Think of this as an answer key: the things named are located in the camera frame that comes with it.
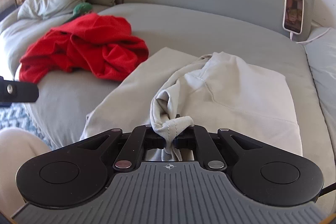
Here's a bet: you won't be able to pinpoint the blue white patterned rug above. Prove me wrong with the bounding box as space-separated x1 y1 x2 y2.
0 103 56 149

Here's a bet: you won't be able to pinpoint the white charging cable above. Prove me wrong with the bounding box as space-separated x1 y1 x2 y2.
288 27 333 44

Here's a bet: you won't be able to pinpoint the white smartphone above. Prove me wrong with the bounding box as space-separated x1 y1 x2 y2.
282 0 304 35

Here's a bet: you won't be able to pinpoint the green plush toy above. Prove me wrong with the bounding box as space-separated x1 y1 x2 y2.
64 2 93 24

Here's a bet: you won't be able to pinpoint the red garment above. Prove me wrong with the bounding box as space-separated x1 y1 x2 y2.
19 13 149 84

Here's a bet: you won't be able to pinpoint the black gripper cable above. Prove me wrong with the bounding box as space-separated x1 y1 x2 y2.
320 185 336 197

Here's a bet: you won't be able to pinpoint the grey side cushion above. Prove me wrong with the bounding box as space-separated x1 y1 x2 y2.
303 27 336 140

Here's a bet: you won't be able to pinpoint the beige t-shirt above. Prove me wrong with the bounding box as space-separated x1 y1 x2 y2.
81 48 302 161

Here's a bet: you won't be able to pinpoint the person's leg beige trousers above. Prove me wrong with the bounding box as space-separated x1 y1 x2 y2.
0 127 51 216

